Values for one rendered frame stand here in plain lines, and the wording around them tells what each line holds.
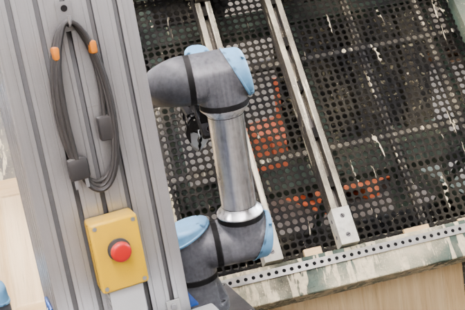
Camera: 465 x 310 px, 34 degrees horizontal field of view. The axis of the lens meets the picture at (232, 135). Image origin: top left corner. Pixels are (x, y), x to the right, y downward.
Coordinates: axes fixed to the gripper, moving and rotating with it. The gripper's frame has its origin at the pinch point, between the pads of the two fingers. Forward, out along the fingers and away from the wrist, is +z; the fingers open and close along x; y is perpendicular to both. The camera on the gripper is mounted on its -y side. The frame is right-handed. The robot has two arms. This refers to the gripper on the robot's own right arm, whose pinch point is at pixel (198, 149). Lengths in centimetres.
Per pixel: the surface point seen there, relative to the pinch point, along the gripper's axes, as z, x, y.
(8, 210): 25, 58, 22
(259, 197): 20.0, -18.4, -8.1
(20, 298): 38, 62, -4
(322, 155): 15.5, -45.3, -1.3
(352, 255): 31, -40, -34
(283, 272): 32.8, -16.9, -30.1
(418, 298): 66, -72, -35
